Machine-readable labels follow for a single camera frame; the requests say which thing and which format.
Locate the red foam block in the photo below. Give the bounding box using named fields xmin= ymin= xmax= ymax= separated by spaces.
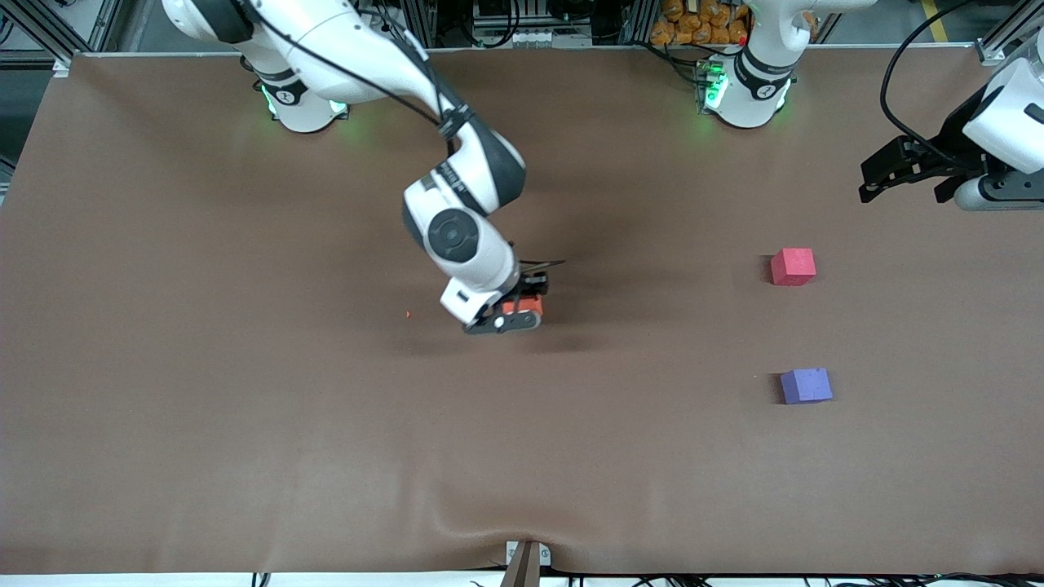
xmin=770 ymin=248 xmax=817 ymax=287

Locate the purple foam block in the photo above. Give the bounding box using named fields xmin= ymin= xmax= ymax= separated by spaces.
xmin=780 ymin=368 xmax=834 ymax=405

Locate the pile of orange bags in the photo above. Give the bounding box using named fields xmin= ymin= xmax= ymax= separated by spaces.
xmin=650 ymin=0 xmax=750 ymax=47

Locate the white power strip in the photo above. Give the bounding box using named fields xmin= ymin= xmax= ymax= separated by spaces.
xmin=477 ymin=29 xmax=594 ymax=47

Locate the brown wedge bar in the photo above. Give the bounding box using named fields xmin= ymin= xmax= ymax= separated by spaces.
xmin=499 ymin=542 xmax=542 ymax=587

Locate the brown table cover sheet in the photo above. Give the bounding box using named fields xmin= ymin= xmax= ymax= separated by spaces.
xmin=0 ymin=47 xmax=1044 ymax=576

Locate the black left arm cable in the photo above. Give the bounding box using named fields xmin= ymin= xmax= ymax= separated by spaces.
xmin=879 ymin=0 xmax=992 ymax=164

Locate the aluminium frame profile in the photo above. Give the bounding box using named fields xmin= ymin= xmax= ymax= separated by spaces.
xmin=8 ymin=0 xmax=76 ymax=76
xmin=975 ymin=0 xmax=1044 ymax=66

